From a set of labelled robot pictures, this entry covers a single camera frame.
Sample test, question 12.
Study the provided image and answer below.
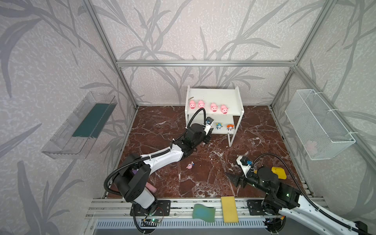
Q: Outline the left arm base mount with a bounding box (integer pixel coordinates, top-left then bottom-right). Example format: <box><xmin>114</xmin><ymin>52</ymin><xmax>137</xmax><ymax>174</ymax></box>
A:
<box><xmin>130</xmin><ymin>200</ymin><xmax>171</xmax><ymax>216</ymax></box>

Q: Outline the clear plastic wall bin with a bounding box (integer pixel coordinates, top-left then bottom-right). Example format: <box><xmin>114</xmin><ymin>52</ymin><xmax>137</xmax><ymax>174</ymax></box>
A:
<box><xmin>41</xmin><ymin>92</ymin><xmax>118</xmax><ymax>160</ymax></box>

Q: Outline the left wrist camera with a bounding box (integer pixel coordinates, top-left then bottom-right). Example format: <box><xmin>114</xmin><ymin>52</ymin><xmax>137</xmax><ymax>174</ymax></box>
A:
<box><xmin>204</xmin><ymin>117</ymin><xmax>213</xmax><ymax>135</ymax></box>

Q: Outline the orange Doraemon figure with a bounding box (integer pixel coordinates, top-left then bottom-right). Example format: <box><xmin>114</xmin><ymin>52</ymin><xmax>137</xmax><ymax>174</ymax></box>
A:
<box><xmin>226</xmin><ymin>124</ymin><xmax>235</xmax><ymax>132</ymax></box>

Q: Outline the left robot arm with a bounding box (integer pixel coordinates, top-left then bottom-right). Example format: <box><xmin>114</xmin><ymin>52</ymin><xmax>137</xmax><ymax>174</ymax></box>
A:
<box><xmin>103</xmin><ymin>108</ymin><xmax>213</xmax><ymax>212</ymax></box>

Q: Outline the white two-tier shelf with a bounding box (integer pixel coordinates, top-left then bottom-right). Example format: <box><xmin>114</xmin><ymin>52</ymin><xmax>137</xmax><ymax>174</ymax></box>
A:
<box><xmin>185</xmin><ymin>87</ymin><xmax>244</xmax><ymax>147</ymax></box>

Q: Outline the pink object in basket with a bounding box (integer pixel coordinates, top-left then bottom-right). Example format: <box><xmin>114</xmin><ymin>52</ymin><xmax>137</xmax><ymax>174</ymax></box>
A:
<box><xmin>305</xmin><ymin>140</ymin><xmax>318</xmax><ymax>157</ymax></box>

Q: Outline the teal blue Doraemon figure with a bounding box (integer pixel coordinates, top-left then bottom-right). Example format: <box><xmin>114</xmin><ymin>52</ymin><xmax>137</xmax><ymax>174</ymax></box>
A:
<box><xmin>216</xmin><ymin>123</ymin><xmax>223</xmax><ymax>130</ymax></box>

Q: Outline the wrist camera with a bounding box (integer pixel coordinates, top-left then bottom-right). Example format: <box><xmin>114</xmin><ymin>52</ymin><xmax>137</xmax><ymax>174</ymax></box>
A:
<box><xmin>237</xmin><ymin>156</ymin><xmax>254</xmax><ymax>178</ymax></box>
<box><xmin>204</xmin><ymin>117</ymin><xmax>213</xmax><ymax>135</ymax></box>

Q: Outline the green blue sponge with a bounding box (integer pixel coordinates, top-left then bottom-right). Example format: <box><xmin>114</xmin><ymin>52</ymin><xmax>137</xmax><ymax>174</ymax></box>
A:
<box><xmin>192</xmin><ymin>204</ymin><xmax>216</xmax><ymax>223</ymax></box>

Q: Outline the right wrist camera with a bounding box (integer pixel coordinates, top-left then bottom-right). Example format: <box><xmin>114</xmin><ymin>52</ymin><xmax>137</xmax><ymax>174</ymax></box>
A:
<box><xmin>237</xmin><ymin>156</ymin><xmax>254</xmax><ymax>178</ymax></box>

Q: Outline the pink Doraemon figure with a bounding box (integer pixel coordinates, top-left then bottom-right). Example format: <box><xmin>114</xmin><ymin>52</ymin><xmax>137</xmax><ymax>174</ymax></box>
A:
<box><xmin>186</xmin><ymin>162</ymin><xmax>194</xmax><ymax>169</ymax></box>

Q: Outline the pink pig toy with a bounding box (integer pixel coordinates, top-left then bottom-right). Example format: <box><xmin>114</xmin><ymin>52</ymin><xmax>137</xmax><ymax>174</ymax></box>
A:
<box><xmin>221</xmin><ymin>105</ymin><xmax>229</xmax><ymax>114</ymax></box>
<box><xmin>198</xmin><ymin>100</ymin><xmax>205</xmax><ymax>108</ymax></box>
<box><xmin>211</xmin><ymin>103</ymin><xmax>218</xmax><ymax>113</ymax></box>
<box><xmin>189</xmin><ymin>100</ymin><xmax>196</xmax><ymax>109</ymax></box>

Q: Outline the yellow toy spatula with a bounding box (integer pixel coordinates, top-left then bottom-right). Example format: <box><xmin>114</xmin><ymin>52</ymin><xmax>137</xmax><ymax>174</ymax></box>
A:
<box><xmin>271</xmin><ymin>167</ymin><xmax>287</xmax><ymax>180</ymax></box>

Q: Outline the green circuit board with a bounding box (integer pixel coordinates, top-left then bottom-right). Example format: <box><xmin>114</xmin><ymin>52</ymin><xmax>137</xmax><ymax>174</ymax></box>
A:
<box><xmin>142</xmin><ymin>218</ymin><xmax>163</xmax><ymax>227</ymax></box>

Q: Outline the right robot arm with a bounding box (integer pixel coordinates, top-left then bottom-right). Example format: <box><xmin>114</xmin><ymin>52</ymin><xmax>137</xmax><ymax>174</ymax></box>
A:
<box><xmin>226</xmin><ymin>153</ymin><xmax>368</xmax><ymax>235</ymax></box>

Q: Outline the white wire mesh basket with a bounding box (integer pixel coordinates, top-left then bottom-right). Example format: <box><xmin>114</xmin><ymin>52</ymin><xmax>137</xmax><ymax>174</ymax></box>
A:
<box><xmin>285</xmin><ymin>89</ymin><xmax>356</xmax><ymax>161</ymax></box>

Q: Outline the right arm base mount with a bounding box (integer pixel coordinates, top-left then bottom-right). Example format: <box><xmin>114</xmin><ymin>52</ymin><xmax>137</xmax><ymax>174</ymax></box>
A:
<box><xmin>247</xmin><ymin>199</ymin><xmax>278</xmax><ymax>216</ymax></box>

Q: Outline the yellow sponge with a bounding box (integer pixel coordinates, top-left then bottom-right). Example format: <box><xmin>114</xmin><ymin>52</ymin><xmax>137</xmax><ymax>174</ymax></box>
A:
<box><xmin>221</xmin><ymin>196</ymin><xmax>239</xmax><ymax>223</ymax></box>

